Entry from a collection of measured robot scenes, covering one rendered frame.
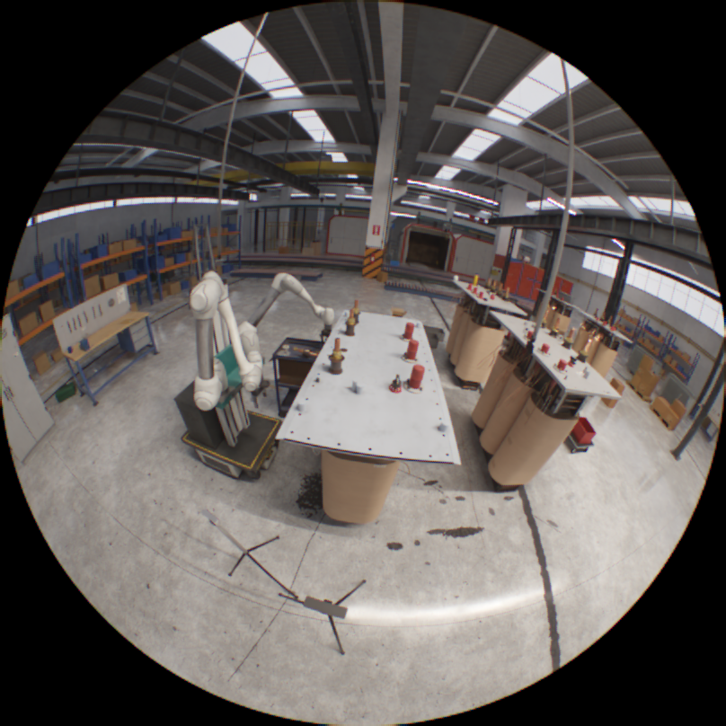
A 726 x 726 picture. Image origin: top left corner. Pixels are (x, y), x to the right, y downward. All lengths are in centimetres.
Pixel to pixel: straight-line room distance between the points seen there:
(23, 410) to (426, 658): 539
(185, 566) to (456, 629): 220
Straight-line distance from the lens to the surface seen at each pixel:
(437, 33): 347
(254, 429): 255
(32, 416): 490
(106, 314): 551
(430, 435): 112
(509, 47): 1085
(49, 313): 812
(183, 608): 243
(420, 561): 229
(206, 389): 150
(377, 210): 1175
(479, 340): 377
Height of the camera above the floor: 213
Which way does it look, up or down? 30 degrees down
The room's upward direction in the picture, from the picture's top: 7 degrees clockwise
